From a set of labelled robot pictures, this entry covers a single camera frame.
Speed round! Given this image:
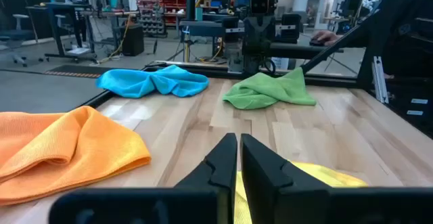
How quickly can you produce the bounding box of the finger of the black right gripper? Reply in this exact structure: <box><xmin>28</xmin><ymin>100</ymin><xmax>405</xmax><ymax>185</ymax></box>
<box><xmin>244</xmin><ymin>18</ymin><xmax>260</xmax><ymax>45</ymax></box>
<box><xmin>258</xmin><ymin>18</ymin><xmax>275</xmax><ymax>45</ymax></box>

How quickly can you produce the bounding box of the orange microfiber towel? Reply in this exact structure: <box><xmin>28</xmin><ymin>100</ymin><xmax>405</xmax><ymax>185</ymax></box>
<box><xmin>0</xmin><ymin>105</ymin><xmax>152</xmax><ymax>207</ymax></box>

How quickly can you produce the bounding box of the yellow microfiber towel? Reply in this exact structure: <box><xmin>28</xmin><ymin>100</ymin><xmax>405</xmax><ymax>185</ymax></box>
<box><xmin>233</xmin><ymin>161</ymin><xmax>369</xmax><ymax>224</ymax></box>

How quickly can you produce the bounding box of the blue microfiber towel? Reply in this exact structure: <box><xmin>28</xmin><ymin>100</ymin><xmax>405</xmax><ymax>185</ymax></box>
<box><xmin>95</xmin><ymin>64</ymin><xmax>210</xmax><ymax>99</ymax></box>

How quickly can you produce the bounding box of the black floor mat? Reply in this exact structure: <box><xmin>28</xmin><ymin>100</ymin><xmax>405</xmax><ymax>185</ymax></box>
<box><xmin>43</xmin><ymin>64</ymin><xmax>114</xmax><ymax>79</ymax></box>

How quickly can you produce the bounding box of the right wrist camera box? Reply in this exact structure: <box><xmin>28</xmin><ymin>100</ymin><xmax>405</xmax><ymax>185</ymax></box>
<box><xmin>250</xmin><ymin>0</ymin><xmax>277</xmax><ymax>15</ymax></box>

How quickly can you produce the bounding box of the black standing desk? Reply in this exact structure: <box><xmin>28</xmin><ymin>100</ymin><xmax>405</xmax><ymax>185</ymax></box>
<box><xmin>26</xmin><ymin>2</ymin><xmax>99</xmax><ymax>64</ymax></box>

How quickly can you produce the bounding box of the black speaker box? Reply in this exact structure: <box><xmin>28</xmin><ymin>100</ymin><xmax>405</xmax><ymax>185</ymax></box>
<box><xmin>120</xmin><ymin>24</ymin><xmax>145</xmax><ymax>57</ymax></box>

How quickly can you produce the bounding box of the dark grey desk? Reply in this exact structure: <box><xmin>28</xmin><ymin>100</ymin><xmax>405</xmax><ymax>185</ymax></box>
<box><xmin>270</xmin><ymin>42</ymin><xmax>344</xmax><ymax>61</ymax></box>

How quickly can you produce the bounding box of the person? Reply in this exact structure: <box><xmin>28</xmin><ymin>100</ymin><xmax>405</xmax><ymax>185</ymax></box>
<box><xmin>338</xmin><ymin>0</ymin><xmax>433</xmax><ymax>79</ymax></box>

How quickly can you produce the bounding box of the green microfiber towel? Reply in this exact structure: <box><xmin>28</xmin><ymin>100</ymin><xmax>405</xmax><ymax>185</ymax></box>
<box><xmin>222</xmin><ymin>67</ymin><xmax>317</xmax><ymax>110</ymax></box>

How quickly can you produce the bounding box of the person's hand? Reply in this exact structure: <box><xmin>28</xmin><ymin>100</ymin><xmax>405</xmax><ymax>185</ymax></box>
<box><xmin>311</xmin><ymin>30</ymin><xmax>343</xmax><ymax>47</ymax></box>

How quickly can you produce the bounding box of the blue-grey workbench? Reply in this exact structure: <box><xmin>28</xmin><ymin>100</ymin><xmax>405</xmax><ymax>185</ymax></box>
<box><xmin>179</xmin><ymin>20</ymin><xmax>226</xmax><ymax>62</ymax></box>

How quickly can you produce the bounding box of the grey office chair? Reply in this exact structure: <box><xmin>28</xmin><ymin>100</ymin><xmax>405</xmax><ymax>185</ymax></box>
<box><xmin>0</xmin><ymin>13</ymin><xmax>39</xmax><ymax>68</ymax></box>

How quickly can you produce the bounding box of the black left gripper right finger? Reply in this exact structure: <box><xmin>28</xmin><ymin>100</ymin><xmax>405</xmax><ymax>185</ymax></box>
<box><xmin>240</xmin><ymin>133</ymin><xmax>331</xmax><ymax>224</ymax></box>

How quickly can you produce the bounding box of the silver aluminium bracket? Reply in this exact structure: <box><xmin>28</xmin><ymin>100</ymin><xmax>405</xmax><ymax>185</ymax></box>
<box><xmin>371</xmin><ymin>55</ymin><xmax>390</xmax><ymax>104</ymax></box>

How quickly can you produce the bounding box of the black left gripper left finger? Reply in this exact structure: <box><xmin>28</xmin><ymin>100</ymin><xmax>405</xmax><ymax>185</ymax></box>
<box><xmin>174</xmin><ymin>132</ymin><xmax>238</xmax><ymax>224</ymax></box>

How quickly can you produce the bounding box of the black aluminium table frame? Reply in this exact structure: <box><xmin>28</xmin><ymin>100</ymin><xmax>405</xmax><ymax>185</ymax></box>
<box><xmin>81</xmin><ymin>0</ymin><xmax>433</xmax><ymax>140</ymax></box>

